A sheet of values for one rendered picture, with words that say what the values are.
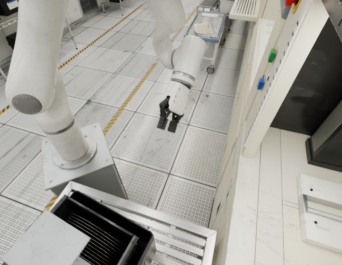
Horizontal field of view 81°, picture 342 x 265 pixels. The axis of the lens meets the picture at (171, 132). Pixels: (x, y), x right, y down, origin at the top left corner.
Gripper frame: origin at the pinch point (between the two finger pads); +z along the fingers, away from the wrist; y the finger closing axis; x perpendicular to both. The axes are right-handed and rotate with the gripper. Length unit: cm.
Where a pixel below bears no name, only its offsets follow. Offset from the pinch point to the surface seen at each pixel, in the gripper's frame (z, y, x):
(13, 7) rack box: -74, -23, -259
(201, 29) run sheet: -129, -154, -97
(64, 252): 27.8, 34.9, 10.1
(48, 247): 28.3, 36.2, 7.1
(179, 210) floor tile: 56, -79, -18
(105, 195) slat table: 32.9, 2.7, -15.3
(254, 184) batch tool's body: 9.8, -16.0, 30.9
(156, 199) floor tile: 56, -74, -37
